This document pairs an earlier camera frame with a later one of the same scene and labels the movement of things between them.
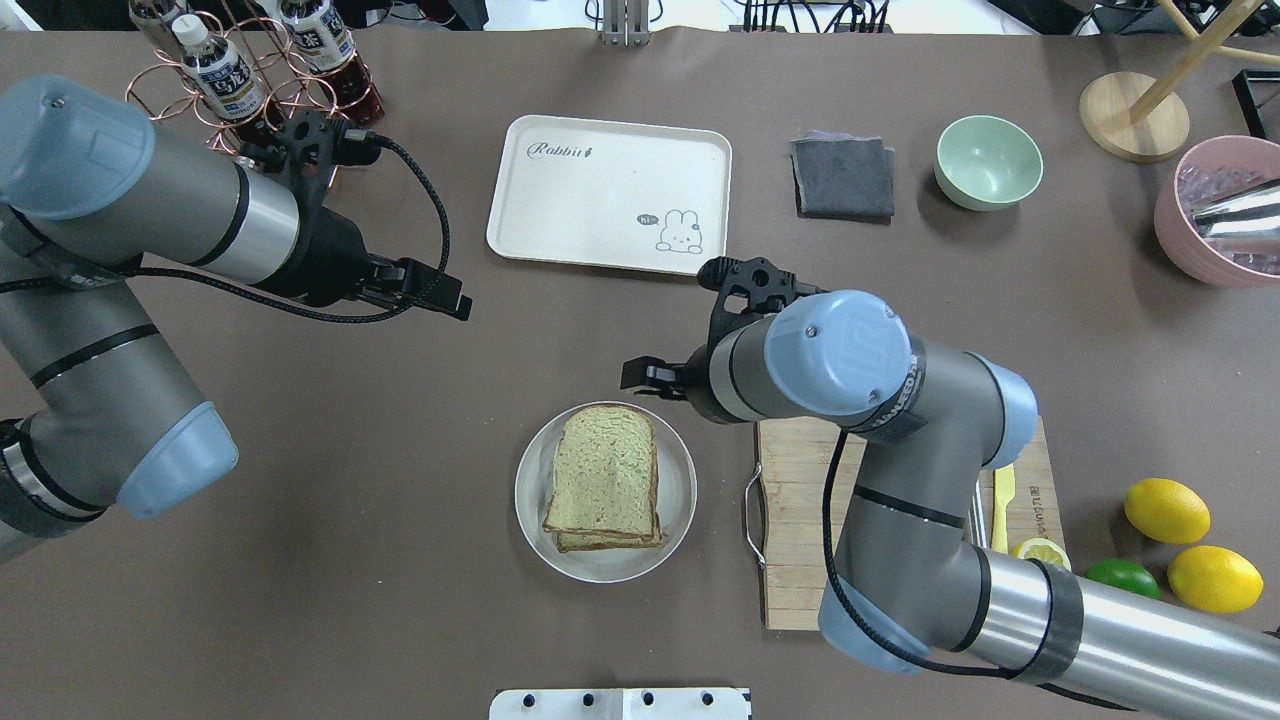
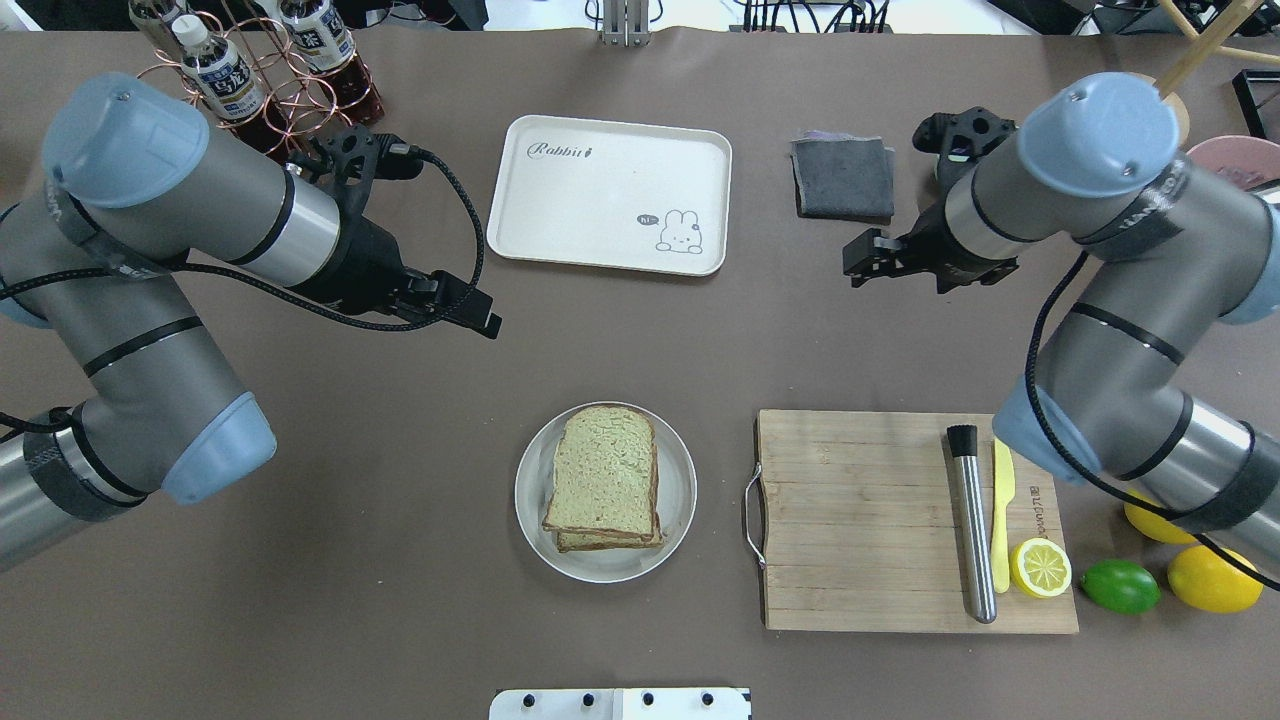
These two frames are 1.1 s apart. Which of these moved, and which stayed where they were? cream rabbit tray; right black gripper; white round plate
Moved: right black gripper
Stayed: white round plate; cream rabbit tray
